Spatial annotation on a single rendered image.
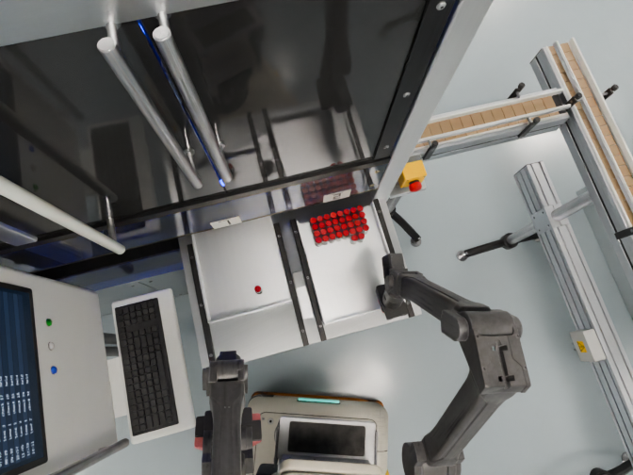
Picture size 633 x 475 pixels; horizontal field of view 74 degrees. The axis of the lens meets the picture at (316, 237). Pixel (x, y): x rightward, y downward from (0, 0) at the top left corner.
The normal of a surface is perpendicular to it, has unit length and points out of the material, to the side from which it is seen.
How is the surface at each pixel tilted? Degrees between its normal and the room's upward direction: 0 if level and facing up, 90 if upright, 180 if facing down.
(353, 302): 0
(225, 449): 41
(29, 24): 90
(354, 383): 0
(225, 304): 0
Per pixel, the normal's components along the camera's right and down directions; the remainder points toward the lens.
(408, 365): 0.02, -0.25
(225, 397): 0.11, -0.82
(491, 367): 0.13, -0.43
